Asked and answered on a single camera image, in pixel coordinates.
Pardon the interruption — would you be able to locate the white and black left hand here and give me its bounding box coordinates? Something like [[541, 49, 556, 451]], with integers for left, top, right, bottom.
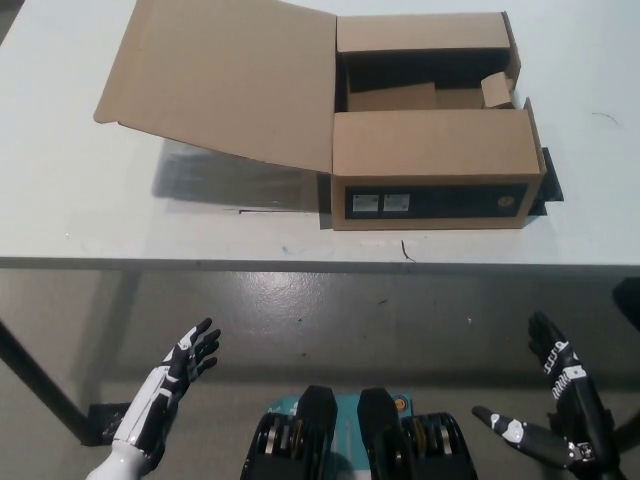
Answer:
[[110, 316, 222, 461]]

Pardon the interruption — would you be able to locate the small folded cardboard piece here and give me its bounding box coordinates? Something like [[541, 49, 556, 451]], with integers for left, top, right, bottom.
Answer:
[[479, 71, 519, 110]]

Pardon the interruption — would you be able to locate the black right hand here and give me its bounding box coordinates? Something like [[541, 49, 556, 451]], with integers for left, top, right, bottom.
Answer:
[[471, 311, 624, 471]]

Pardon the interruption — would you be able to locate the brown cardboard storage box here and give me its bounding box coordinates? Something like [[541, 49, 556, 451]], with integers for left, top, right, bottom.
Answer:
[[93, 8, 549, 232]]

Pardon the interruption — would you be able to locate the black table leg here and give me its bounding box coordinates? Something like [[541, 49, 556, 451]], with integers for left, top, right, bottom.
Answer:
[[0, 319, 90, 436]]

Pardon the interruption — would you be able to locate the dark object beside table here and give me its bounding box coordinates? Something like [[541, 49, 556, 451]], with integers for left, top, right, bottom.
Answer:
[[613, 278, 640, 329]]

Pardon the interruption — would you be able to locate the clear plastic sheet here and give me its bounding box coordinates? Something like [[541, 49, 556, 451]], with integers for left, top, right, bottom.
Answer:
[[153, 140, 322, 213]]

